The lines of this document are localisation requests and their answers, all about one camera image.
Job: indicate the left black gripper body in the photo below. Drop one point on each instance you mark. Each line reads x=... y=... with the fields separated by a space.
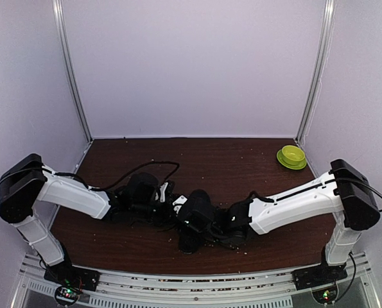
x=161 y=217

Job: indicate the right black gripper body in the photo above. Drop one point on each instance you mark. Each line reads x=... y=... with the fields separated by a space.
x=234 y=220

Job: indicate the black sneaker shoe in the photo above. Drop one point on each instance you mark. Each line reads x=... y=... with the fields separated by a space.
x=192 y=217

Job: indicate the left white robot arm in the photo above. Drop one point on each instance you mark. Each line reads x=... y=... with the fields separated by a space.
x=30 y=181

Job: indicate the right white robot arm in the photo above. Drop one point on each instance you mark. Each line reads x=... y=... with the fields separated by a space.
x=342 y=191

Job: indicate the green bowl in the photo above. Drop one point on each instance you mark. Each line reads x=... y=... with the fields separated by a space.
x=292 y=157

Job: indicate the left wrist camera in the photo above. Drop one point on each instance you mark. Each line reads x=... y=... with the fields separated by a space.
x=165 y=193

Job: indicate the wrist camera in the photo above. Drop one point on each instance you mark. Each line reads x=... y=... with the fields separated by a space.
x=178 y=203
x=165 y=193

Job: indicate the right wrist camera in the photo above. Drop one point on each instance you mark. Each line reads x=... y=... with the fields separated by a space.
x=178 y=203

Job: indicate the front aluminium rail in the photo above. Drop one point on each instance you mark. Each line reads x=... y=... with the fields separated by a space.
x=275 y=288

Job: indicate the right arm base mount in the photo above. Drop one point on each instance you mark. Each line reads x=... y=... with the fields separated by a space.
x=321 y=281

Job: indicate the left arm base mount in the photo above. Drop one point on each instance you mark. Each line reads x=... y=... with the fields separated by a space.
x=72 y=287

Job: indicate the left aluminium frame post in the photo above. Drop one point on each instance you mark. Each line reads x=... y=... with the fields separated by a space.
x=71 y=77

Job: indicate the aluminium frame post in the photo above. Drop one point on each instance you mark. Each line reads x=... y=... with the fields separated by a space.
x=320 y=63
x=71 y=77

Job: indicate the right aluminium frame post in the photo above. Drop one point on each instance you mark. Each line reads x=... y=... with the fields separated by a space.
x=320 y=63

